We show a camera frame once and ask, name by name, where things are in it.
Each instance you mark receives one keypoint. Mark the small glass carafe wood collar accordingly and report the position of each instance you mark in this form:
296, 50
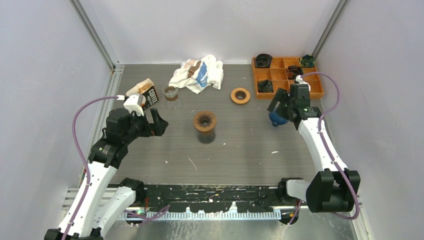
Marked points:
170, 92

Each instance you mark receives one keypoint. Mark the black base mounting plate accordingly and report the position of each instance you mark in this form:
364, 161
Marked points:
198, 198

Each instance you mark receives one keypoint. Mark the rolled dark tie back left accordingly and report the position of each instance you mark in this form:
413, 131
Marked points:
263, 61

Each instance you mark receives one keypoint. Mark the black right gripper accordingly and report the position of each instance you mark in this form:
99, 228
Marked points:
278, 97

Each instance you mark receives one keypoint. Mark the rolled orange floral tie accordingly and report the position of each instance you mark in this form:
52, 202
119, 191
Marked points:
293, 71

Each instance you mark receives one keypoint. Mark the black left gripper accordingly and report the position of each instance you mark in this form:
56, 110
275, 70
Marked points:
156, 128

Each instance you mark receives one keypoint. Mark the glass carafe dark wood collar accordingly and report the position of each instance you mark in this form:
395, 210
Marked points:
206, 137

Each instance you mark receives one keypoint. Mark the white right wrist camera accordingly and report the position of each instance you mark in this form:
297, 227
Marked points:
300, 80

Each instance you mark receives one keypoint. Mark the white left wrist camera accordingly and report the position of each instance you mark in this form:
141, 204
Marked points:
133, 103

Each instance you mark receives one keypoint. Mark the orange wooden compartment tray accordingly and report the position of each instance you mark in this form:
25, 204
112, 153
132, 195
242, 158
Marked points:
276, 75

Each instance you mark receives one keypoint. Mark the rolled green floral tie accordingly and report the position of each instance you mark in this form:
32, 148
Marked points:
307, 61

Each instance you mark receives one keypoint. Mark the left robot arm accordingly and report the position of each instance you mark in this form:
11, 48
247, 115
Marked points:
85, 220

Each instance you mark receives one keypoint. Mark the orange coffee filter box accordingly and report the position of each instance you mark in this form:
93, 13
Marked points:
147, 91

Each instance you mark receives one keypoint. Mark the rolled dark green tie front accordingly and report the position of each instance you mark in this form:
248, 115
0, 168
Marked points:
265, 86

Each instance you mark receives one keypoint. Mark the crumpled white plastic bag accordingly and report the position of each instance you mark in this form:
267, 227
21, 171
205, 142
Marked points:
198, 74

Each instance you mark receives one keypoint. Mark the aluminium frame rail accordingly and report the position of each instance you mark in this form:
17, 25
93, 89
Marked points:
280, 213

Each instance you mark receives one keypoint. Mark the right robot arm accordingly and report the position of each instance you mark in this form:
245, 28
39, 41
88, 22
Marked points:
324, 165

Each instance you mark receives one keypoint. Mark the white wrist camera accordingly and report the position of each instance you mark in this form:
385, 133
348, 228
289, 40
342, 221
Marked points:
133, 103
300, 80

